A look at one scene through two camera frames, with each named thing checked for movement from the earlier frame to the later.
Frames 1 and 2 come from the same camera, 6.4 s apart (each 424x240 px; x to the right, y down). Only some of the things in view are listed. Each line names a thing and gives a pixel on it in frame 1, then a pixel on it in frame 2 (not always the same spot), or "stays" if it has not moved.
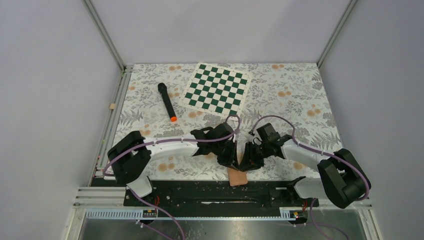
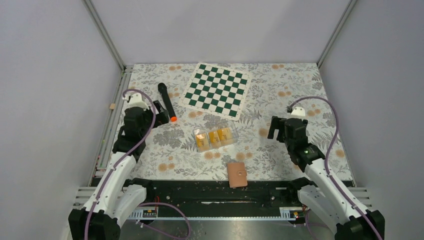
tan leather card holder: x=237 y=177 stays
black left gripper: x=231 y=159 → x=161 y=117
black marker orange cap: x=162 y=88 stays
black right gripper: x=249 y=161 → x=277 y=123
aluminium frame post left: x=97 y=21 stays
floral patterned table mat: x=292 y=96 stays
